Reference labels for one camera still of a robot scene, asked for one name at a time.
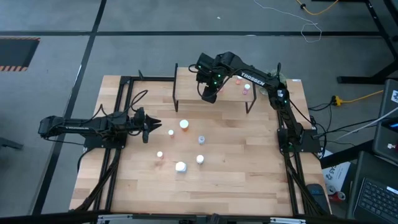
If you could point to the potted green succulent plant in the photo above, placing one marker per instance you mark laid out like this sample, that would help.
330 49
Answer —
282 77

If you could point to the black handheld device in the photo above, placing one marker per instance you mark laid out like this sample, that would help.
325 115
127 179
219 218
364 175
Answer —
317 191

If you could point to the large orange pill vial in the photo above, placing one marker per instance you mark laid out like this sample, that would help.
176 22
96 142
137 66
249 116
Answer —
184 124

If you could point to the black computer case with sticker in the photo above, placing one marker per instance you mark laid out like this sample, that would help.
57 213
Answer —
387 124

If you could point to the black laptop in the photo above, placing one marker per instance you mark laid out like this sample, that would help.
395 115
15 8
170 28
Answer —
373 196

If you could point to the clear pill vial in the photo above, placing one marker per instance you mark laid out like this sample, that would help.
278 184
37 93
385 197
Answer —
201 139

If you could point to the white rod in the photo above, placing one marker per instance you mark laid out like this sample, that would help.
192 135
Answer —
367 124

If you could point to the large white supplement bottle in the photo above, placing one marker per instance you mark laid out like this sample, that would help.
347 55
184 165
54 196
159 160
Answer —
180 167

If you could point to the small white Excedrin bottle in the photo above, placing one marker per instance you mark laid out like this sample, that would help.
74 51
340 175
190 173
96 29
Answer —
200 159

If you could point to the magenta pill vial white cap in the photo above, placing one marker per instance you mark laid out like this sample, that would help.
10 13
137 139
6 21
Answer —
246 88

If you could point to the black desk frame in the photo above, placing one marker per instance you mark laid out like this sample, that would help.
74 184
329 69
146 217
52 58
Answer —
357 80

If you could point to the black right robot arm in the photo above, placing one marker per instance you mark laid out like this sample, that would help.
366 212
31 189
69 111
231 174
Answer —
253 80

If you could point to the wooden shelf black legs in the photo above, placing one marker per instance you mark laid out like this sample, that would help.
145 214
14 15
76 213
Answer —
186 87

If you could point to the black furniture foot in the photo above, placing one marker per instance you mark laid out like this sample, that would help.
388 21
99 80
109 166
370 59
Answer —
9 144

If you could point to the red soda can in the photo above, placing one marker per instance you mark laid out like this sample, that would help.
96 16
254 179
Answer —
339 196

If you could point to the black metal rig frame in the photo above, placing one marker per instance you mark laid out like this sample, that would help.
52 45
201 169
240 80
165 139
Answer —
152 79

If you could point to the black hazard striped floor mat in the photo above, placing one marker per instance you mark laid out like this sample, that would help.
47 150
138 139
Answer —
17 53

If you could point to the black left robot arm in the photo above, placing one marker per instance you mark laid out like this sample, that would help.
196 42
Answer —
77 127

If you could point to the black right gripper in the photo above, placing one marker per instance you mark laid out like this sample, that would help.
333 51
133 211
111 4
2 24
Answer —
208 77

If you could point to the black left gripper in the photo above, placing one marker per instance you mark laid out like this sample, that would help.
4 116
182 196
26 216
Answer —
141 123

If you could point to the white cardboard box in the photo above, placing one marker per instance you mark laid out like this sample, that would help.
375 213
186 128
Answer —
335 172

